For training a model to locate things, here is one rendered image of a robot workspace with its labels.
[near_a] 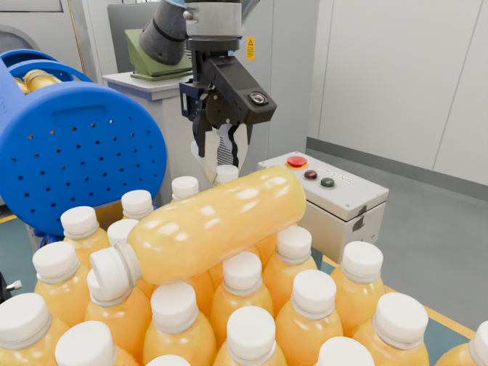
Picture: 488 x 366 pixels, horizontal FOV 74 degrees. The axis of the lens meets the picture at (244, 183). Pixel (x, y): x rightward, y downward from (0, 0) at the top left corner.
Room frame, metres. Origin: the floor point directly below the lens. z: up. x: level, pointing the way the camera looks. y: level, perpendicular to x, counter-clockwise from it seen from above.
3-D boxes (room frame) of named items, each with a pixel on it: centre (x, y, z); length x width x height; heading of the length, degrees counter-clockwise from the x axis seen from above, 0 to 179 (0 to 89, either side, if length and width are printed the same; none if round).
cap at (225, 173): (0.47, 0.03, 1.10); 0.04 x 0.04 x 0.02
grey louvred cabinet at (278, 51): (3.11, 0.44, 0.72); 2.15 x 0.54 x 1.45; 46
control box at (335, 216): (0.48, -0.12, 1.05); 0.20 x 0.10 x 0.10; 37
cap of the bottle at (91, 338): (0.16, 0.12, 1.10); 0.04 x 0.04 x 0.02
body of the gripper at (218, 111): (0.50, 0.05, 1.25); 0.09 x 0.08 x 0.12; 37
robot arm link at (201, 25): (0.49, 0.04, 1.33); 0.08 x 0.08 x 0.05
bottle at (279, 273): (0.30, -0.06, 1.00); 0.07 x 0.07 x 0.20
